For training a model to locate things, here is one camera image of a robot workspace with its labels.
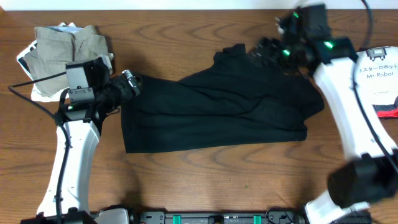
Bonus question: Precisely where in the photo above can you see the black t-shirt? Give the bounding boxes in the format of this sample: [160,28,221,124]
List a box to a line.
[121,44,324,153]

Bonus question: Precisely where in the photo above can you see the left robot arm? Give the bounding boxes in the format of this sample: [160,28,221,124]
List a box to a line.
[22,70,141,223]

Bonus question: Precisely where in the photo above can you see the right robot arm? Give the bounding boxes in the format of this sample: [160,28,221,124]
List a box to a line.
[251,37,397,223]

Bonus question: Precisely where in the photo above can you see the khaki folded shirt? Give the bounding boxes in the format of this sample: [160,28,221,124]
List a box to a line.
[22,25,113,80]

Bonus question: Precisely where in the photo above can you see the white printed garment under khaki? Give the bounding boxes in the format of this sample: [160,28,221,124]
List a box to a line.
[16,22,115,103]

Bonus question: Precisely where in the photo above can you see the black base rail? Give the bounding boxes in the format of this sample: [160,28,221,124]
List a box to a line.
[129,208,309,224]

